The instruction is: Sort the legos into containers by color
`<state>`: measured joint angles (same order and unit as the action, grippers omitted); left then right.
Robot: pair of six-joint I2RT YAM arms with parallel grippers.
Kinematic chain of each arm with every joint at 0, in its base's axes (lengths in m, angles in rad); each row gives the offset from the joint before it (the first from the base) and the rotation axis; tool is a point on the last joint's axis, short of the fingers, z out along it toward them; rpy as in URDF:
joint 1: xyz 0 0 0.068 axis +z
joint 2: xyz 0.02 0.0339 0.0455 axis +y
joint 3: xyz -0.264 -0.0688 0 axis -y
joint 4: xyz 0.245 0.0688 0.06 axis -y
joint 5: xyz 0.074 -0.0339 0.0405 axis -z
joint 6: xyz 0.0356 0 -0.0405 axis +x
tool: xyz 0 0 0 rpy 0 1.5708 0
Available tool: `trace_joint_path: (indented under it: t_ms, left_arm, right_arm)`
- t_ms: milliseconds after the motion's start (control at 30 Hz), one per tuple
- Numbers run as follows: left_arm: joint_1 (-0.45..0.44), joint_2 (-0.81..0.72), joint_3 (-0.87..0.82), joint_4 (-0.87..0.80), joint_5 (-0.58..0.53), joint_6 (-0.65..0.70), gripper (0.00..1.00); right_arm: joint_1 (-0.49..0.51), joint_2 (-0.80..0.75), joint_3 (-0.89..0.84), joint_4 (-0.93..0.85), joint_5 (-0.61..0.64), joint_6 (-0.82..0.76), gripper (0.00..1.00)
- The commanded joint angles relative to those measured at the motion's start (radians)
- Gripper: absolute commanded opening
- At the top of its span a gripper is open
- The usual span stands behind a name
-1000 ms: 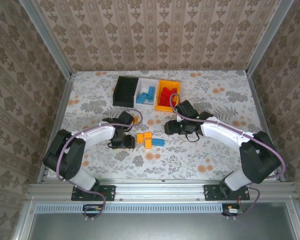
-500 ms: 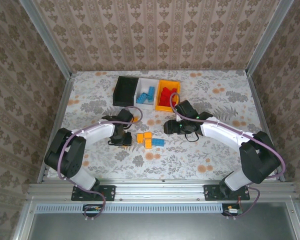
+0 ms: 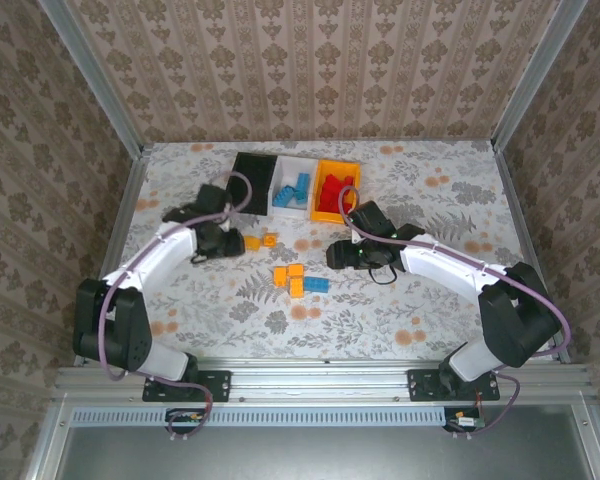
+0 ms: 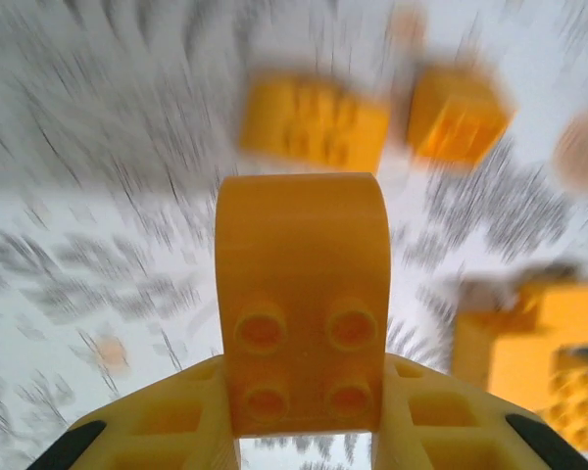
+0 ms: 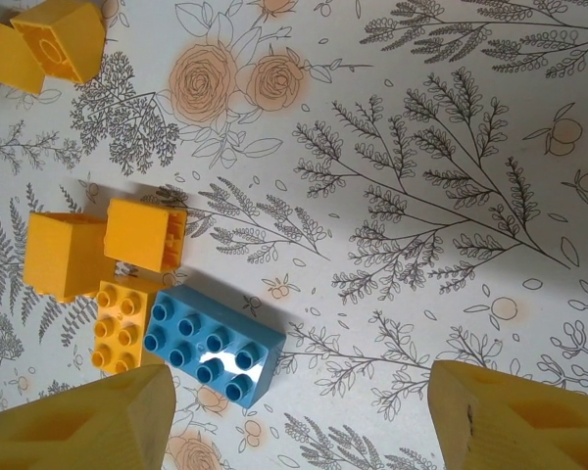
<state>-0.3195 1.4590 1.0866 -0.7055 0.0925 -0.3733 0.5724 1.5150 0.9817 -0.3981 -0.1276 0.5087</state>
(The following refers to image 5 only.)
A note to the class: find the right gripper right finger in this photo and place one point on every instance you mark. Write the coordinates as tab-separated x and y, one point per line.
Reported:
529	431

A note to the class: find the blue eight-stud lego brick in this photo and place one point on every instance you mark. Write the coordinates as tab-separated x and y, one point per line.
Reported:
210	343

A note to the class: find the floral patterned table cover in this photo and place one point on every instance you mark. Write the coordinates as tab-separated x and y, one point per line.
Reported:
372	196

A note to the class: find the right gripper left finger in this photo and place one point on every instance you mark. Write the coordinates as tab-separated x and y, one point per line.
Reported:
68	431

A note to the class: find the yellow six-stud lego brick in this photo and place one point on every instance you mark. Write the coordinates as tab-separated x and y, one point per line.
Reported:
120	323

